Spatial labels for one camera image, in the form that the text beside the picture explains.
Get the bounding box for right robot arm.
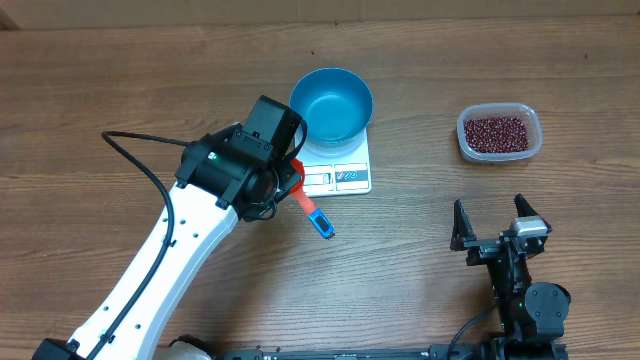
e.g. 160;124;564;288
446;194;571;359

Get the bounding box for blue bowl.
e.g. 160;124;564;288
289;68;374;147

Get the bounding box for right black cable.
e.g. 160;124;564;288
446;305;501;360

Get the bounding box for left black cable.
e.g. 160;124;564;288
84;130;194;360

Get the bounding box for black cable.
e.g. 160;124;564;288
446;305;501;360
84;130;194;360

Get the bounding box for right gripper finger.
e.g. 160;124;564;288
450;200;476;251
514;194;552;233

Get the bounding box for orange measuring scoop blue handle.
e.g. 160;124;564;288
290;158;335;239

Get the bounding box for white kitchen scale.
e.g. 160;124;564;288
297;129;372;197

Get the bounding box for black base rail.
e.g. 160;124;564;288
169;334;569;360

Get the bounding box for clear plastic container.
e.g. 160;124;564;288
456;103;543;164

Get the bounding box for red beans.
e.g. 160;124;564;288
464;117;529;153

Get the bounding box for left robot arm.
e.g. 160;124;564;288
33;96;307;359

